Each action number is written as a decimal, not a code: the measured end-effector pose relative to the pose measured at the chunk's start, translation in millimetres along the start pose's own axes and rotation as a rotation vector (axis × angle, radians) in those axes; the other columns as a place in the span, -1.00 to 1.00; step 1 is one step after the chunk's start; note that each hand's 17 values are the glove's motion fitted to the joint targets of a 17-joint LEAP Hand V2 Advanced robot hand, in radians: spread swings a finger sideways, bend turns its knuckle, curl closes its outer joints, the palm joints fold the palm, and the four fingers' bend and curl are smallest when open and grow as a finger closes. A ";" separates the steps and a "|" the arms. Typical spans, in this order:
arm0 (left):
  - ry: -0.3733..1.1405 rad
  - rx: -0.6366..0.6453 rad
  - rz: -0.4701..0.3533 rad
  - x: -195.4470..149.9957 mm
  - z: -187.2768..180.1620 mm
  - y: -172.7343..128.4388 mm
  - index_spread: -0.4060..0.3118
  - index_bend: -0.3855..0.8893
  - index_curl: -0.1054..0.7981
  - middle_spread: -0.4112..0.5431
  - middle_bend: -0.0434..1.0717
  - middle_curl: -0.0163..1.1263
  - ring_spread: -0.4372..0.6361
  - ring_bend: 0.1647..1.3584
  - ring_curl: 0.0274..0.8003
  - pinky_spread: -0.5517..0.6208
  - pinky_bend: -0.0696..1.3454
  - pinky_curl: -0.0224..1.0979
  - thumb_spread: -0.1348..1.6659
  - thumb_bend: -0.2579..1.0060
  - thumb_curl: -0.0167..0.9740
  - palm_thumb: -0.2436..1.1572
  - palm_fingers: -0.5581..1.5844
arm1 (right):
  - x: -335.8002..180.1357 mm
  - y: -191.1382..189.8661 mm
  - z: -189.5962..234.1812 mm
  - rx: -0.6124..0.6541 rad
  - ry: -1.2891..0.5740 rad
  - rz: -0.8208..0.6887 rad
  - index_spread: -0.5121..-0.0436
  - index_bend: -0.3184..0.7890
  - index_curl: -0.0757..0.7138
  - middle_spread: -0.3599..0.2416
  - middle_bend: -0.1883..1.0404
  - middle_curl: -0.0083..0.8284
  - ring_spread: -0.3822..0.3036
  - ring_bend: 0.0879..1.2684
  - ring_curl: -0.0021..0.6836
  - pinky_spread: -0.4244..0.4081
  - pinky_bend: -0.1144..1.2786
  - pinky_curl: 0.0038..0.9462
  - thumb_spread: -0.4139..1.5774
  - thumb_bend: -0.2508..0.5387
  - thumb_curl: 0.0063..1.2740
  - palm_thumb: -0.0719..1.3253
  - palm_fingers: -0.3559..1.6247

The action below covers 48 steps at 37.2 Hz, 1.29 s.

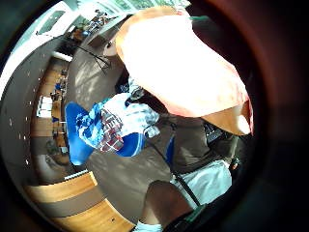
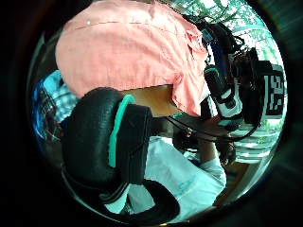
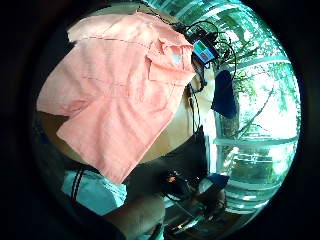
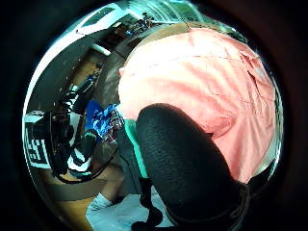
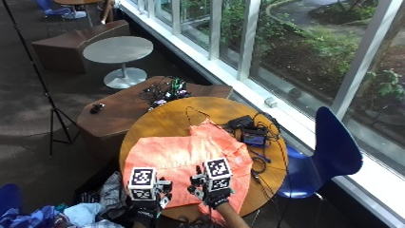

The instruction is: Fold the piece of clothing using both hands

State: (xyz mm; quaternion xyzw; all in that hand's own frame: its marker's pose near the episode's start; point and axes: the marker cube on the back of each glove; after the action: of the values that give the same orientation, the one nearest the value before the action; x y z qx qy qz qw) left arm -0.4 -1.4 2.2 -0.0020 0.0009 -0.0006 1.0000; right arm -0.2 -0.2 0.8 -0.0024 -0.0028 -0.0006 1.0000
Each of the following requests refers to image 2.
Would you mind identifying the pink shirt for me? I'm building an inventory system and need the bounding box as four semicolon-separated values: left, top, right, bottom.
54;0;210;117

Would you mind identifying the blue plaid cloth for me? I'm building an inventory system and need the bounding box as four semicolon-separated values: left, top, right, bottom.
31;69;80;144

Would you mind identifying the white marker cube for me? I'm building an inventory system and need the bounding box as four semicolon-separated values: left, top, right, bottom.
258;61;288;120

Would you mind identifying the the person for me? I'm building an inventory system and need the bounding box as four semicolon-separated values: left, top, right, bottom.
105;112;238;224

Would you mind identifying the black cable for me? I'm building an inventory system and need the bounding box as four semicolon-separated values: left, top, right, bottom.
165;115;260;143

